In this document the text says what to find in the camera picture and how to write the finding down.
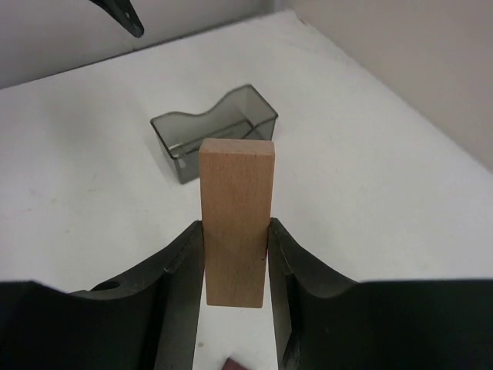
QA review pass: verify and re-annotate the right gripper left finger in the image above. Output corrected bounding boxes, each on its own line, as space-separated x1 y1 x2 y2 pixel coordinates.
1 222 204 369

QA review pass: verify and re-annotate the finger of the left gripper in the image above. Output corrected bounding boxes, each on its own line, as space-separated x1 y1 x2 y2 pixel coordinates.
90 0 144 38

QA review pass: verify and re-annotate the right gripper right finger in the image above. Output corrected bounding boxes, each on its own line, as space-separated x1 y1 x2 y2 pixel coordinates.
268 218 492 369

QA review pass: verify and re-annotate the natural long wood block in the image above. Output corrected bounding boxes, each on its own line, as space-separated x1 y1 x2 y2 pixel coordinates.
199 139 275 308

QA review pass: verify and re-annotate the dark red cube block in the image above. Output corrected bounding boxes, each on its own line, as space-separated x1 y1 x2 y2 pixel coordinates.
221 357 250 370

